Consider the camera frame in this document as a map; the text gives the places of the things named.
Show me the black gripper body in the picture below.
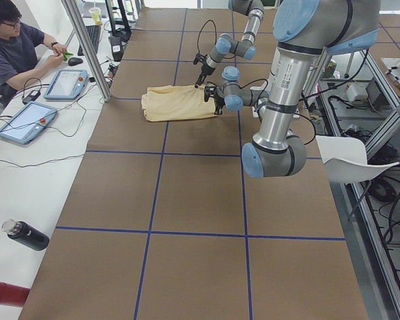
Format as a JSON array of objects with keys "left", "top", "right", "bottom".
[
  {"left": 203, "top": 85, "right": 225, "bottom": 106},
  {"left": 193, "top": 53, "right": 216, "bottom": 79}
]

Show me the cream long-sleeve printed shirt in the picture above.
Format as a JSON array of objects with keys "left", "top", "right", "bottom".
[{"left": 141, "top": 85, "right": 215, "bottom": 122}]

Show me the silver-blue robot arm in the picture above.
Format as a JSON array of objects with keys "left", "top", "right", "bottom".
[
  {"left": 204, "top": 1, "right": 381, "bottom": 178},
  {"left": 193, "top": 0, "right": 264, "bottom": 88}
]

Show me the black labelled box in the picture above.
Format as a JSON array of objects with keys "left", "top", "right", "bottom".
[{"left": 109, "top": 36, "right": 124, "bottom": 62}]

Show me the black keyboard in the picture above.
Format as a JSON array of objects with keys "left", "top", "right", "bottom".
[{"left": 85, "top": 25, "right": 101, "bottom": 54}]

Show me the drink cup with straw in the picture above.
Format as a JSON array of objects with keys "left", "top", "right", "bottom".
[{"left": 89, "top": 2, "right": 102, "bottom": 26}]

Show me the black computer mouse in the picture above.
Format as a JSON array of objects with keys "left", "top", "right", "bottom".
[{"left": 67, "top": 57, "right": 83, "bottom": 67}]

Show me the far blue teach pendant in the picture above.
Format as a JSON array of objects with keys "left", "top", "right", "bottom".
[{"left": 44, "top": 69, "right": 89, "bottom": 101}]

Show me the blue teach pendant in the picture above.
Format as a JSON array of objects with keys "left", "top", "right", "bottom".
[
  {"left": 44, "top": 69, "right": 89, "bottom": 101},
  {"left": 0, "top": 101, "right": 58, "bottom": 145}
]

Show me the white plastic chair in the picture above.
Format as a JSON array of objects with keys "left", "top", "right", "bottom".
[{"left": 315, "top": 135, "right": 399, "bottom": 183}]

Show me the green plastic clamp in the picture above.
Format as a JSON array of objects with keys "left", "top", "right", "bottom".
[{"left": 63, "top": 51, "right": 73, "bottom": 61}]

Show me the near blue teach pendant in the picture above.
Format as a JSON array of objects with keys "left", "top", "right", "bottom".
[{"left": 0, "top": 101, "right": 58, "bottom": 145}]

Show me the seated person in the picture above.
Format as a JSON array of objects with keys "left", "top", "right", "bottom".
[{"left": 0, "top": 1, "right": 67, "bottom": 106}]

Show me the black water bottle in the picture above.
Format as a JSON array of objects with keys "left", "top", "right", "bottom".
[{"left": 1, "top": 219, "right": 49, "bottom": 251}]

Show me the red cylinder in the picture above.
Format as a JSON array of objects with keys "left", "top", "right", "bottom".
[{"left": 0, "top": 282, "right": 30, "bottom": 307}]

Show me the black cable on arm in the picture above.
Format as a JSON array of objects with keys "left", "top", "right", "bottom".
[
  {"left": 196, "top": 19, "right": 218, "bottom": 57},
  {"left": 238, "top": 78, "right": 317, "bottom": 147}
]

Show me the aluminium frame post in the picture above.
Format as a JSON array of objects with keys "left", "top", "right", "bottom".
[{"left": 61, "top": 0, "right": 111, "bottom": 102}]

